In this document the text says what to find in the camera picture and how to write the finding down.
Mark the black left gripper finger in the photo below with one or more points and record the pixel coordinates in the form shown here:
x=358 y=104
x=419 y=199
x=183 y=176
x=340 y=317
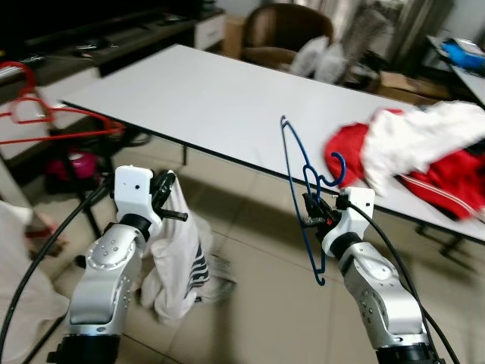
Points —
x=161 y=186
x=172 y=188

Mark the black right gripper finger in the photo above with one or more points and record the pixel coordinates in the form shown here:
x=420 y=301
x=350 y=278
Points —
x=308 y=214
x=314 y=196

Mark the blue plastic hanger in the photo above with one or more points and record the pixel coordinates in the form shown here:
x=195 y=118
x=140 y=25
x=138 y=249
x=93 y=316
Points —
x=342 y=168

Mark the white shirt with dark stripes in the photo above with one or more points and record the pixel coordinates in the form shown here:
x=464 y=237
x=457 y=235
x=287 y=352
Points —
x=178 y=258

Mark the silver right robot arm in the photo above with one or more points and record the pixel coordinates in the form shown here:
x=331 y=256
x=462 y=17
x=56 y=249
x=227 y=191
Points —
x=379 y=296

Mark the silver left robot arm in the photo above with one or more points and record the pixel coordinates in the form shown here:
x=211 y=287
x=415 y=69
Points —
x=98 y=280

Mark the red hanger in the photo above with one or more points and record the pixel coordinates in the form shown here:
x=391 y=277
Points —
x=106 y=123

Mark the red jacket with white stripes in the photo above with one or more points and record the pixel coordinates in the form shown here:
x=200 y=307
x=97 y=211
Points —
x=455 y=189

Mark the grey pillow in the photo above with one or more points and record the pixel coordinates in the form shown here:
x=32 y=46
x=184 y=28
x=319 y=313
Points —
x=307 y=57
x=335 y=64

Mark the black tv sideboard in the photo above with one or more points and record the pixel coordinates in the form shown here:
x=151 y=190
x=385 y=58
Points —
x=114 y=45

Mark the open cardboard box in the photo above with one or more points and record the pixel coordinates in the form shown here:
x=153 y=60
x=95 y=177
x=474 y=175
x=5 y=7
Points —
x=413 y=85

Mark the brown chair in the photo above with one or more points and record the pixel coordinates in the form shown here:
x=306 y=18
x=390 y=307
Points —
x=280 y=30

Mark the white office table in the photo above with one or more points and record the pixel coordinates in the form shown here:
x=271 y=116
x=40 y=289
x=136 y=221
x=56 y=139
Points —
x=470 y=82

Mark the blue plastic bag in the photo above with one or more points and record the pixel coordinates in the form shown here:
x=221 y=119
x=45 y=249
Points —
x=462 y=51

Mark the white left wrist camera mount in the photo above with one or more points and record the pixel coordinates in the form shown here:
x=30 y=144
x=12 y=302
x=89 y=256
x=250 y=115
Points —
x=132 y=189

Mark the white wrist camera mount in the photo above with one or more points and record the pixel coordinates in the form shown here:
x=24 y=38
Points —
x=356 y=201
x=132 y=189

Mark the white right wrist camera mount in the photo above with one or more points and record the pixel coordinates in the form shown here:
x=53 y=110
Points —
x=356 y=201

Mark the white table with black frame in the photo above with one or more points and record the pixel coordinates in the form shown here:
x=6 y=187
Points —
x=212 y=98

